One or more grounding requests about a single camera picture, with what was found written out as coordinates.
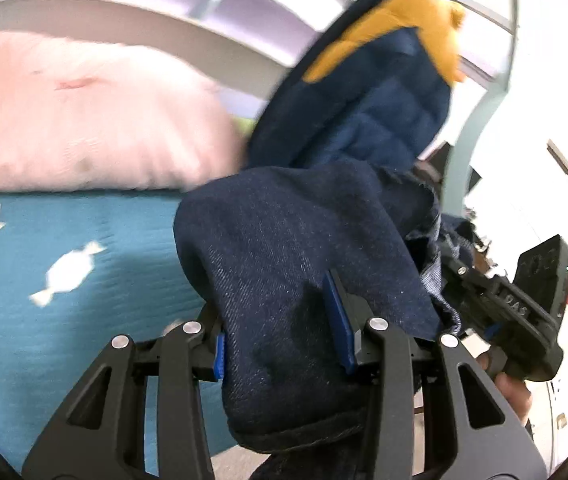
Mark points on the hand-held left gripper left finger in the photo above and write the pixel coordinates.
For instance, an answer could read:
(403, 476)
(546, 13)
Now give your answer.
(219, 355)

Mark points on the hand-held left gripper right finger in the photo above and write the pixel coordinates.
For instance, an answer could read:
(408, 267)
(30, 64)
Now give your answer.
(339, 325)

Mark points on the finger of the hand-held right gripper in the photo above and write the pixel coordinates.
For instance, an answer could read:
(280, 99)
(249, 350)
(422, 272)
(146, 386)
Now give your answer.
(459, 275)

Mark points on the dark denim jacket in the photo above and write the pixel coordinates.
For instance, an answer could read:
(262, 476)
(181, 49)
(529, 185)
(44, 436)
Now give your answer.
(289, 240)

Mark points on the person's right hand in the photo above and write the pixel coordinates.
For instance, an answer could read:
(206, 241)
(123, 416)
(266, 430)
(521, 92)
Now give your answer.
(514, 392)

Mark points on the teal quilted bed sheet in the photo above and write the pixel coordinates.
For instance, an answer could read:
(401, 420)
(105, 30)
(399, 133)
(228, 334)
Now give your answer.
(64, 350)

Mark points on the navy yellow puffer jacket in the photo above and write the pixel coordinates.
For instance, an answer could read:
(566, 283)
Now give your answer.
(389, 110)

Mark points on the pink quilt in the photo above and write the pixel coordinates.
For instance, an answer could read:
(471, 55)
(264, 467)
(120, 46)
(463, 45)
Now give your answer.
(89, 120)

